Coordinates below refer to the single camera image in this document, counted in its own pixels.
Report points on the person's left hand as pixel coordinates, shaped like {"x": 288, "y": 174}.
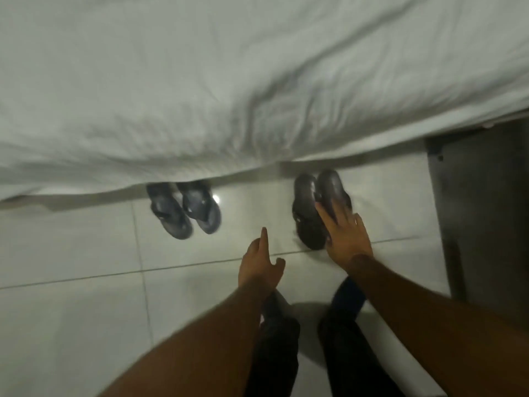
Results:
{"x": 258, "y": 268}

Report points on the person's right hand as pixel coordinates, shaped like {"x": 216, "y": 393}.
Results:
{"x": 348, "y": 241}

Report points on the person's right thumb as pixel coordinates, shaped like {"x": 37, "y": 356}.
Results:
{"x": 325, "y": 217}

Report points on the person's left thumb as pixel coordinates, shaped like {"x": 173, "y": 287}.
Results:
{"x": 278, "y": 266}

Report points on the person's right forearm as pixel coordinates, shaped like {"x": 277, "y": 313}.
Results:
{"x": 434, "y": 326}

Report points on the person's left forearm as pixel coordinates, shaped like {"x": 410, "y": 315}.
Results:
{"x": 198, "y": 347}

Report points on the black clog shoe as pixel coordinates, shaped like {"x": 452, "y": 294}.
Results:
{"x": 306, "y": 210}
{"x": 332, "y": 188}

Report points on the person's left leg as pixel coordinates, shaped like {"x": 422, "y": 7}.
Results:
{"x": 275, "y": 351}

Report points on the person's leg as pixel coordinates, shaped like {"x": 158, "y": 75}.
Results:
{"x": 351, "y": 347}
{"x": 275, "y": 351}

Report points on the dark blue flip-flop sandal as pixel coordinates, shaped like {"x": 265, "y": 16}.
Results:
{"x": 201, "y": 208}
{"x": 169, "y": 212}

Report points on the person's right leg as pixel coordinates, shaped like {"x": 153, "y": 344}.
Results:
{"x": 351, "y": 347}

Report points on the dark grey bedside cabinet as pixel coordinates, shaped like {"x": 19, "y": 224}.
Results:
{"x": 483, "y": 219}

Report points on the white bed sheet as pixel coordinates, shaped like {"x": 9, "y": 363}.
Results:
{"x": 231, "y": 78}

